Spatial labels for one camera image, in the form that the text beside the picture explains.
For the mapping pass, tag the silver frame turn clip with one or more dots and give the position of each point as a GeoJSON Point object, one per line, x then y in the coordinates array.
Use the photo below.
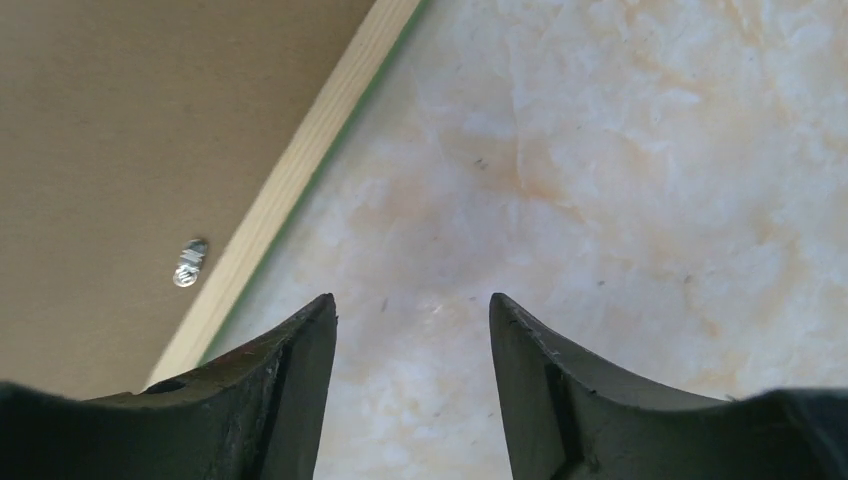
{"type": "Point", "coordinates": [190, 263]}

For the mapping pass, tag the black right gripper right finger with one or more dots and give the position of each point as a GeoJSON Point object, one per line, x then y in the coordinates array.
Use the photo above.
{"type": "Point", "coordinates": [568, 413]}

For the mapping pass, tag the green wooden picture frame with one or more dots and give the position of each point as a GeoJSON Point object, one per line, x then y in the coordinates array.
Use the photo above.
{"type": "Point", "coordinates": [285, 192]}

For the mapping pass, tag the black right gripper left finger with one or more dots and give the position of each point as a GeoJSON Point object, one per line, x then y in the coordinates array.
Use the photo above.
{"type": "Point", "coordinates": [255, 412]}

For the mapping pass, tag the brown frame backing board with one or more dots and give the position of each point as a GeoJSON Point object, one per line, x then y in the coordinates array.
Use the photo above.
{"type": "Point", "coordinates": [146, 166]}

